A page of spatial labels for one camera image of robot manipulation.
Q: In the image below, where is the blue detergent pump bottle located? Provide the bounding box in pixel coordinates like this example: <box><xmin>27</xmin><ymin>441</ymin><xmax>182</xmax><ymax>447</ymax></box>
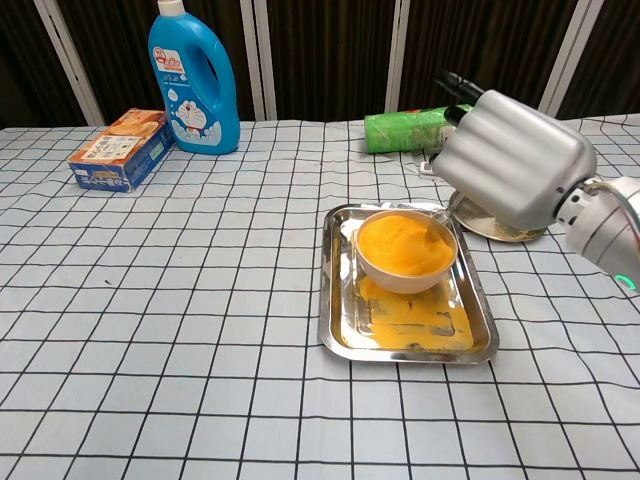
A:
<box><xmin>147</xmin><ymin>0</ymin><xmax>242</xmax><ymax>156</ymax></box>

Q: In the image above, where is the round steel plate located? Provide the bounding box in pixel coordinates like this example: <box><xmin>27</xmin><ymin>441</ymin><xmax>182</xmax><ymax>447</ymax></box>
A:
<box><xmin>448</xmin><ymin>192</ymin><xmax>551</xmax><ymax>244</ymax></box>

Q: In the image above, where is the white folding laptop stand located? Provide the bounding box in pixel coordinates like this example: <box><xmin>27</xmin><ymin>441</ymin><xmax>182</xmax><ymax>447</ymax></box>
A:
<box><xmin>418</xmin><ymin>149</ymin><xmax>444</xmax><ymax>176</ymax></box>

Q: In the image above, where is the bowl of orange powder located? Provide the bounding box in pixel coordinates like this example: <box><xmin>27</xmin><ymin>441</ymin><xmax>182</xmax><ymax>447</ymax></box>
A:
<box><xmin>355</xmin><ymin>209</ymin><xmax>459</xmax><ymax>295</ymax></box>

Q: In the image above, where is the checkered tablecloth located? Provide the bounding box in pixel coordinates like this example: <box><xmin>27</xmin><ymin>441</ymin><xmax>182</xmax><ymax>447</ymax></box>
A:
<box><xmin>0</xmin><ymin>117</ymin><xmax>640</xmax><ymax>480</ymax></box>

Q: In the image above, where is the small metal spoon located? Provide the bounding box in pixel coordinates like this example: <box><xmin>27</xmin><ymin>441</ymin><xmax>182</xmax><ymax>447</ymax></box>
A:
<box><xmin>423</xmin><ymin>208</ymin><xmax>454</xmax><ymax>244</ymax></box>

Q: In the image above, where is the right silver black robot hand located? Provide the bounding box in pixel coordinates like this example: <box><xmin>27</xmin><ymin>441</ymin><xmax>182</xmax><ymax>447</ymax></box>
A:
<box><xmin>430</xmin><ymin>69</ymin><xmax>599</xmax><ymax>232</ymax></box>

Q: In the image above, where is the rectangular steel tray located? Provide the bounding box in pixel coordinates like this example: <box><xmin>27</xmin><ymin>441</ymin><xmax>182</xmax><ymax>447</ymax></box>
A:
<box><xmin>318</xmin><ymin>201</ymin><xmax>501</xmax><ymax>365</ymax></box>

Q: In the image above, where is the dark folding screen white frame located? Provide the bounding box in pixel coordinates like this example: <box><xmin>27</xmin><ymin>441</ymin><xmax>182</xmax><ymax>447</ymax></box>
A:
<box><xmin>0</xmin><ymin>0</ymin><xmax>640</xmax><ymax>131</ymax></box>

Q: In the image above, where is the green chips can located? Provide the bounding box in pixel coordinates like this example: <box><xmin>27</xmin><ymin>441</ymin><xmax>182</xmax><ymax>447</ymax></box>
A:
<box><xmin>363</xmin><ymin>103</ymin><xmax>474</xmax><ymax>155</ymax></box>

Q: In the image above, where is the orange and blue snack box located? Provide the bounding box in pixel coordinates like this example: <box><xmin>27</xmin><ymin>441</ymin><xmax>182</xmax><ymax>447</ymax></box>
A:
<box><xmin>67</xmin><ymin>108</ymin><xmax>175</xmax><ymax>194</ymax></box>

